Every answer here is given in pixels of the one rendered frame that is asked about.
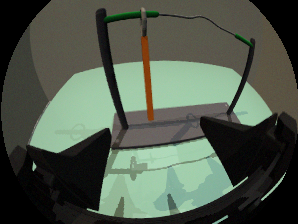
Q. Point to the orange handle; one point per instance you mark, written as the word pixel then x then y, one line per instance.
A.
pixel 146 64

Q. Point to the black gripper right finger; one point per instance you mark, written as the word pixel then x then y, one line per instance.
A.
pixel 236 144

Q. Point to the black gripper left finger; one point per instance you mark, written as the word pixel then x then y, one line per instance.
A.
pixel 80 168

